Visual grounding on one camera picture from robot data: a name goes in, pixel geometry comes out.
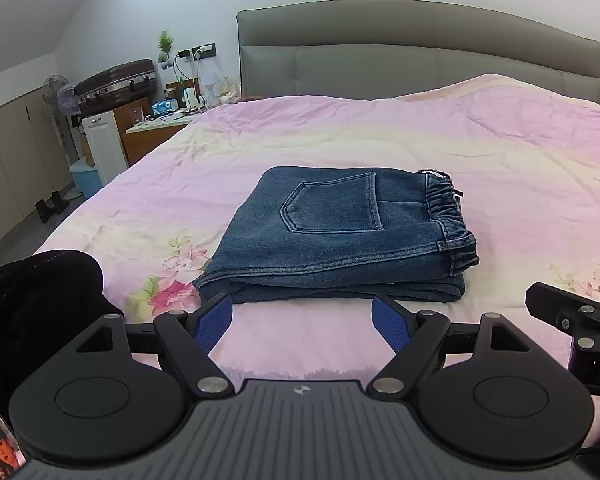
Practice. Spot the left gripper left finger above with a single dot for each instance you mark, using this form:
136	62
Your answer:
118	389

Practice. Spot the white standing fan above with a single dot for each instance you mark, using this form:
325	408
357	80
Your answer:
60	104

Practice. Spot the black wall power socket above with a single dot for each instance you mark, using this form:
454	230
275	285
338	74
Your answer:
199	53

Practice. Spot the light blue waste bin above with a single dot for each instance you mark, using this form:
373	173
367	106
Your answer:
85	177

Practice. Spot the beige wardrobe cabinets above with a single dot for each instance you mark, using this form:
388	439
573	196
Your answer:
33	161

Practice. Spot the blue denim jeans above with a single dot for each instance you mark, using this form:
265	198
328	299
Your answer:
308	232

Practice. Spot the brown wooden nightstand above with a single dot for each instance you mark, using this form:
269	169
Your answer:
140	133

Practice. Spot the blue tissue box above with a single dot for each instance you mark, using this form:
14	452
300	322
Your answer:
165	107

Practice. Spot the white small cabinet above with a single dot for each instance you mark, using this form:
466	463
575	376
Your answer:
104	140

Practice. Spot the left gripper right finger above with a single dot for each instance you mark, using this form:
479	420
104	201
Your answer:
486	392

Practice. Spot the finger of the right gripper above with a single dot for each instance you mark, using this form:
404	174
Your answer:
573	315

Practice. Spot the grey upholstered headboard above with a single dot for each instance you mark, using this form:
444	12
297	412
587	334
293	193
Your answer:
379	49

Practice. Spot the small green potted plant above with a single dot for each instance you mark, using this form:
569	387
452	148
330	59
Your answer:
165	46

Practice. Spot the black shoes pair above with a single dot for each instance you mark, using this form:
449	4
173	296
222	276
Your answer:
57	205

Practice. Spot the white bedside lamp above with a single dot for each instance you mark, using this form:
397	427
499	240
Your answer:
212	82

